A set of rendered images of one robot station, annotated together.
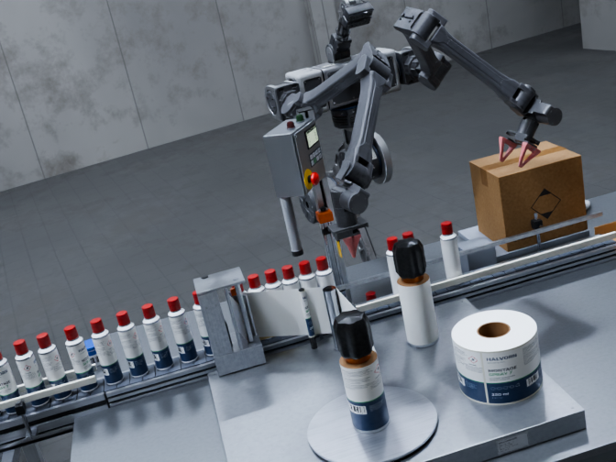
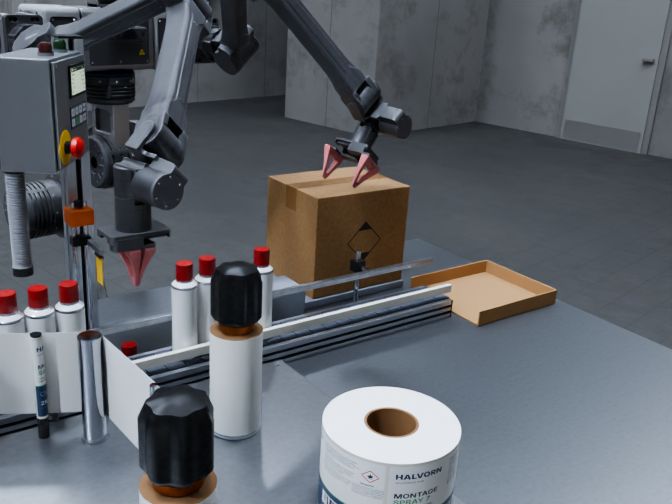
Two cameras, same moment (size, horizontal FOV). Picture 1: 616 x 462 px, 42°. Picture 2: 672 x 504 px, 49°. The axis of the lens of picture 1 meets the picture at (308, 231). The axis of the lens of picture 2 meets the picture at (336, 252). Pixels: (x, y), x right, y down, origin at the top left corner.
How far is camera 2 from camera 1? 1.02 m
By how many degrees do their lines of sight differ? 27
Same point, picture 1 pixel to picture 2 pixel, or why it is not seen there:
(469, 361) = (362, 479)
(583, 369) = (478, 478)
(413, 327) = (229, 407)
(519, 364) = (441, 483)
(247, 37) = not seen: outside the picture
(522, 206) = (338, 241)
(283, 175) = (21, 133)
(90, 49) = not seen: outside the picture
